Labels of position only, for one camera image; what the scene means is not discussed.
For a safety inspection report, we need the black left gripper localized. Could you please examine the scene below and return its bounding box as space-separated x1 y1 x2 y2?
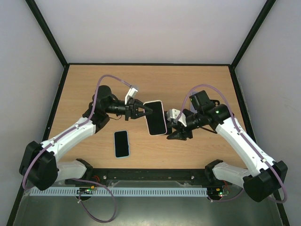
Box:
104 98 152 121

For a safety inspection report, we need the phone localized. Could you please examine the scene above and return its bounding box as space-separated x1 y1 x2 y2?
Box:
114 130 130 158
143 100 167 136

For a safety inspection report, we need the lilac phone case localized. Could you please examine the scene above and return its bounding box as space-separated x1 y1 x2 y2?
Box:
190 92 197 113

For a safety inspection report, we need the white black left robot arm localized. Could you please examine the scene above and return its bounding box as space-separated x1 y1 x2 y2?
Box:
19 85 153 191

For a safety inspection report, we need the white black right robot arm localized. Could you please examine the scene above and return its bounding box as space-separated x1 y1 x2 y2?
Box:
166 90 288 202

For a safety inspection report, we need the metal tray sheet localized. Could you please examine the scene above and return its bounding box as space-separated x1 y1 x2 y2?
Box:
14 182 282 226

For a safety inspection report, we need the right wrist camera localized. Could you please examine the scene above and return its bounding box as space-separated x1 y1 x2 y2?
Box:
166 109 187 127

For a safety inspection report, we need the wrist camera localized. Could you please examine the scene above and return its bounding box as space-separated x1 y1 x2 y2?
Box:
166 109 187 127
125 86 139 105

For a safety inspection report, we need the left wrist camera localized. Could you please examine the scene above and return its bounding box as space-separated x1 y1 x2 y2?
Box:
125 86 139 105

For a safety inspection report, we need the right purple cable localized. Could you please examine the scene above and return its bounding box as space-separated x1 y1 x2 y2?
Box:
177 84 289 204

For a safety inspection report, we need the purple cable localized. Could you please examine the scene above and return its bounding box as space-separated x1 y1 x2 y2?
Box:
22 74 132 223
177 84 289 204

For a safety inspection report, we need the white slotted cable duct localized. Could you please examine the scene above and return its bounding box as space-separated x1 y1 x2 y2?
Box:
29 187 207 197

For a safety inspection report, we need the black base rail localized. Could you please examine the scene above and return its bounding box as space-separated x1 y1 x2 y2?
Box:
64 168 233 186

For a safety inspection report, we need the black enclosure frame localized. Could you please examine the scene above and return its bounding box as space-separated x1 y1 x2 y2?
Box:
4 0 291 226

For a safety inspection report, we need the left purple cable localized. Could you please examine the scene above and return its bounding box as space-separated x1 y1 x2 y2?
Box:
22 74 132 223

